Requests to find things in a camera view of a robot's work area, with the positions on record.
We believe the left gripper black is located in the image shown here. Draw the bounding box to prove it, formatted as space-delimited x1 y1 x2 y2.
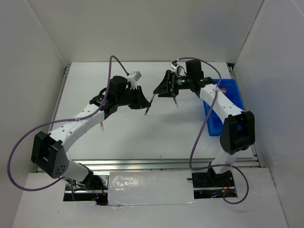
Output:
116 85 151 110

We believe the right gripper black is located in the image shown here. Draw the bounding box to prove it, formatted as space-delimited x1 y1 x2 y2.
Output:
153 69 192 98

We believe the blue pen refill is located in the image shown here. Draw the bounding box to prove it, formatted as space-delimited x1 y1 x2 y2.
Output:
144 94 155 116

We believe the purple pen refill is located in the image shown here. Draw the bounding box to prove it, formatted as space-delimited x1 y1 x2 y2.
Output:
173 97 179 109

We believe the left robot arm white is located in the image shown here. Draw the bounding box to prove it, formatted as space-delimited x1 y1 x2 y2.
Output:
31 72 151 190

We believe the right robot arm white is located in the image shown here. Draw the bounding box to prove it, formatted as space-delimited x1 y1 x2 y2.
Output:
153 57 255 186

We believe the blue compartment tray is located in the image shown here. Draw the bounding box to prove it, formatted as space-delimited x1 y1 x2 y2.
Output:
200 79 245 136

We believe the white foil sheet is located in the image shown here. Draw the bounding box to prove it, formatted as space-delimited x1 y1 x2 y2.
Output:
108 171 195 206

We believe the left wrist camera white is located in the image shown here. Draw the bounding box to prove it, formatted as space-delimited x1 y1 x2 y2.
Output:
127 71 142 89

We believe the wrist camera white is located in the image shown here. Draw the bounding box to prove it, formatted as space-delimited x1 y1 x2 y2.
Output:
127 71 142 89
170 59 179 72

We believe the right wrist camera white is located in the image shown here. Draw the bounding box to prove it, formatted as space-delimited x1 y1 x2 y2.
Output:
170 59 179 72

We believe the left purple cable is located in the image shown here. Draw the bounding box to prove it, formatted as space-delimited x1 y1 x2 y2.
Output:
6 56 130 192

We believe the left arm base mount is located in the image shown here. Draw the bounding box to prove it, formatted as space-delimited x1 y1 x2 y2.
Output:
63 175 109 206

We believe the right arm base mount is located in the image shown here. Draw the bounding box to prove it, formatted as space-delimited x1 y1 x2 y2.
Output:
187 169 237 199

